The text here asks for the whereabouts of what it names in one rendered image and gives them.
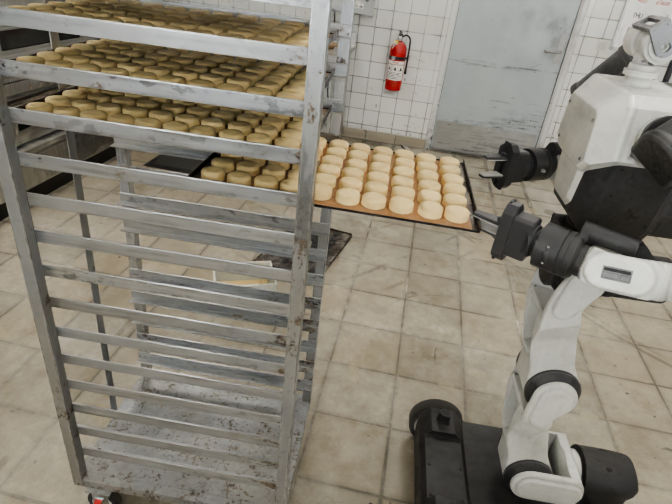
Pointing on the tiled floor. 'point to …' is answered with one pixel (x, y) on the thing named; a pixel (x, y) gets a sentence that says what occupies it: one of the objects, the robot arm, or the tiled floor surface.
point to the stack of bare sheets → (313, 247)
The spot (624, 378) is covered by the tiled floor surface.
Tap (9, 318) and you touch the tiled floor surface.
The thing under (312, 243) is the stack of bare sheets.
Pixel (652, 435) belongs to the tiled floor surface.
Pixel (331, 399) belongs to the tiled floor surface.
